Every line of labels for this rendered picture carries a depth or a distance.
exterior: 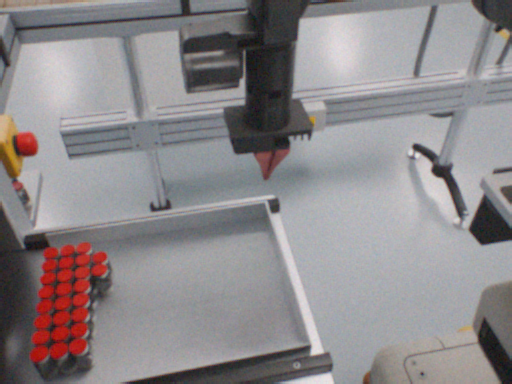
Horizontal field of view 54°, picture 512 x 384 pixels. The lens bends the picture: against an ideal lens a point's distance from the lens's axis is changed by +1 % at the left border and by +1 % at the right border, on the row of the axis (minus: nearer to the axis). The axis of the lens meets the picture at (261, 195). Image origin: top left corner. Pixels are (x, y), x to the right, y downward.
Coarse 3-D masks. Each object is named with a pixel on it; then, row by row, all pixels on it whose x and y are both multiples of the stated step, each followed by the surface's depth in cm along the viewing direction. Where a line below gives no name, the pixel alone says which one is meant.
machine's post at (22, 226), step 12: (0, 168) 72; (0, 180) 71; (0, 192) 70; (12, 192) 75; (12, 204) 74; (0, 216) 72; (12, 216) 74; (24, 216) 79; (0, 228) 74; (12, 228) 74; (24, 228) 78; (0, 240) 75; (12, 240) 76; (0, 252) 77; (12, 252) 78
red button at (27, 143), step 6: (24, 132) 77; (30, 132) 78; (18, 138) 76; (24, 138) 76; (30, 138) 77; (36, 138) 79; (18, 144) 76; (24, 144) 76; (30, 144) 77; (36, 144) 78; (24, 150) 77; (30, 150) 77; (36, 150) 78; (24, 156) 78; (30, 156) 78
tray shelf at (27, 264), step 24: (144, 216) 83; (288, 240) 80; (0, 264) 76; (24, 264) 76; (288, 264) 76; (0, 288) 73; (24, 288) 73; (0, 312) 70; (24, 312) 70; (0, 336) 68; (24, 336) 68; (312, 336) 67; (0, 360) 65; (24, 360) 65
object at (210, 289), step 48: (48, 240) 76; (96, 240) 79; (144, 240) 79; (192, 240) 79; (240, 240) 79; (144, 288) 73; (192, 288) 73; (240, 288) 73; (288, 288) 71; (96, 336) 67; (144, 336) 67; (192, 336) 67; (240, 336) 67; (288, 336) 67
